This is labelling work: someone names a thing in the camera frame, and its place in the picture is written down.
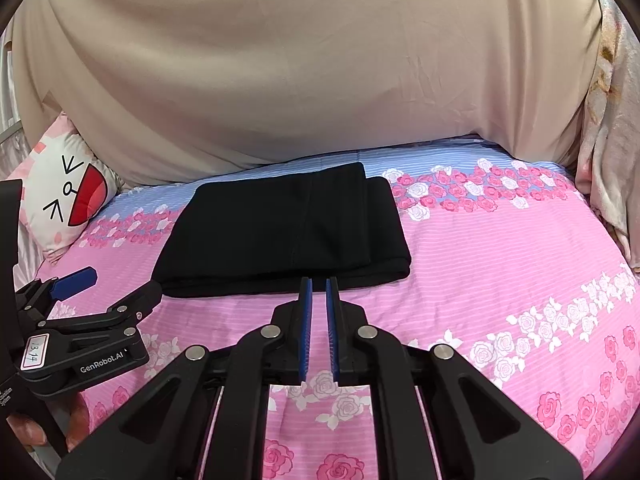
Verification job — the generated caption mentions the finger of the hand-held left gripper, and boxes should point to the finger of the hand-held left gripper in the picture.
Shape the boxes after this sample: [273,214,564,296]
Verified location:
[45,280,164,350]
[14,266,98,321]

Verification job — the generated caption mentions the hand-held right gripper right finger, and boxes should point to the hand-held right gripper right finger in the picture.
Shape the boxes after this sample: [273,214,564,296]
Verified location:
[325,276,585,480]

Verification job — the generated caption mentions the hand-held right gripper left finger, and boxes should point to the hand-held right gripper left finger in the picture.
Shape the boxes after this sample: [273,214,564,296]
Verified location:
[55,276,315,480]

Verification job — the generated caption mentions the black pants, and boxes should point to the black pants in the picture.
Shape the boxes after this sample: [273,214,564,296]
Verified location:
[151,161,412,299]

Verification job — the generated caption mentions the person's left hand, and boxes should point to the person's left hand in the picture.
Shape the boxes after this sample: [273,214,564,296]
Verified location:
[7,392,92,453]

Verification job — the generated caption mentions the white satin curtain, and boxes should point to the white satin curtain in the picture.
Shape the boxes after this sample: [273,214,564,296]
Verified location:
[0,25,66,286]

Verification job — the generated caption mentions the cat face pillow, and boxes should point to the cat face pillow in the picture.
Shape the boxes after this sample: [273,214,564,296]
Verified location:
[19,112,123,263]

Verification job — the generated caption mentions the pink floral bedsheet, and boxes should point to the pink floral bedsheet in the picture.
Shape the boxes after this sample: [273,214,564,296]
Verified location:
[15,137,640,480]

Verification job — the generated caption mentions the beige cloth drape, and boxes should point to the beige cloth drape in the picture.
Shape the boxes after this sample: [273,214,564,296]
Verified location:
[10,0,608,188]

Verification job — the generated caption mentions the pale floral blanket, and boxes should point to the pale floral blanket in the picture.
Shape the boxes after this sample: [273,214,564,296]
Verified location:
[575,0,640,273]

